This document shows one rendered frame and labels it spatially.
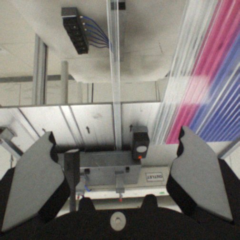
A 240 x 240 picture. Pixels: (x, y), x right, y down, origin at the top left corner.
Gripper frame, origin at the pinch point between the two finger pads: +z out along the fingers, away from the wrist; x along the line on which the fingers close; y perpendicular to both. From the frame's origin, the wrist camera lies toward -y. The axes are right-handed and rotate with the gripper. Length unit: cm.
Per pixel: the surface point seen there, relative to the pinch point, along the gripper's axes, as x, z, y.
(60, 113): -12.7, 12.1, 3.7
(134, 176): 4.3, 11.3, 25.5
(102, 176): -5.4, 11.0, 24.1
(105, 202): -6.5, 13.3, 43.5
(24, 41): -102, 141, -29
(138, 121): 5.2, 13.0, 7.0
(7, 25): -101, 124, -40
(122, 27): 2.9, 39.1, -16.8
